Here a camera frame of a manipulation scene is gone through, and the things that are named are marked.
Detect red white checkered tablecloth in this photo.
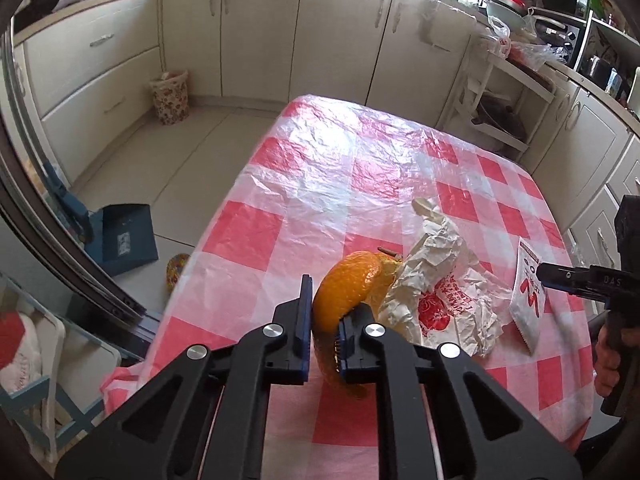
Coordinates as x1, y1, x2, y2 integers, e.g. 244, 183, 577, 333
101, 96, 594, 479

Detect floral waste basket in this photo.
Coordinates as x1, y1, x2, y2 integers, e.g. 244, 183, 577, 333
149, 70, 190, 126

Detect black wok pan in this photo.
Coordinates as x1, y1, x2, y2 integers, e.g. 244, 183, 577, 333
13, 0, 60, 32

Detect blue dustpan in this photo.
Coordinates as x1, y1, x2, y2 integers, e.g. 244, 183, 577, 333
43, 162, 158, 276

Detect white kitchen cabinets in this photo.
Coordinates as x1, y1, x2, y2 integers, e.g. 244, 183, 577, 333
17, 0, 639, 266

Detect white red paper wrapper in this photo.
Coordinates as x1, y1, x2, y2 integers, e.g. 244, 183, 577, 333
375, 198, 512, 358

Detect small white red sachet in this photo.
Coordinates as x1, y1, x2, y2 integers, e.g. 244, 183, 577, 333
509, 238, 546, 354

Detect blue folding chair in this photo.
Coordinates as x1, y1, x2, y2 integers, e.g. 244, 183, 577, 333
1, 275, 122, 465

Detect person's right hand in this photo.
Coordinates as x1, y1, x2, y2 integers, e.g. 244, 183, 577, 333
594, 325, 620, 398

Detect large orange peel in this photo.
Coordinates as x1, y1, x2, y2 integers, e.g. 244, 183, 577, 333
311, 250, 401, 400

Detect black frying pan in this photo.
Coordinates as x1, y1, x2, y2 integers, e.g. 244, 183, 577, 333
471, 94, 527, 144

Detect white shelf rack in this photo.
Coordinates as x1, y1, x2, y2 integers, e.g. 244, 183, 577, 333
437, 34, 558, 160

